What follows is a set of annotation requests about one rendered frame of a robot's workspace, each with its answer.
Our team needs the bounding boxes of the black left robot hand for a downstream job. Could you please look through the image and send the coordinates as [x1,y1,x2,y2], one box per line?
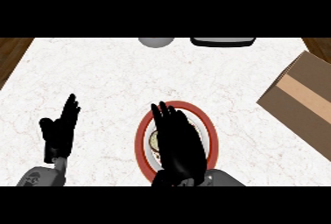
[39,93,83,165]

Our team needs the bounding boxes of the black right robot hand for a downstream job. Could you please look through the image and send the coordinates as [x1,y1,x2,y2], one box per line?
[150,101,210,187]

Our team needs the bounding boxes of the cupcake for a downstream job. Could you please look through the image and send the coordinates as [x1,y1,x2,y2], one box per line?
[148,130,161,153]

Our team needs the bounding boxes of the red rimmed white plate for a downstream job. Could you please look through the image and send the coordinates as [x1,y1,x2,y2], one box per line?
[133,100,220,184]

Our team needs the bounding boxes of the brown cardboard box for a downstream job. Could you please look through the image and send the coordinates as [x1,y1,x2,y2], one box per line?
[254,50,331,162]

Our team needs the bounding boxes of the grey round object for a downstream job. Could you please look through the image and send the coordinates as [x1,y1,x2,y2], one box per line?
[138,37,176,49]

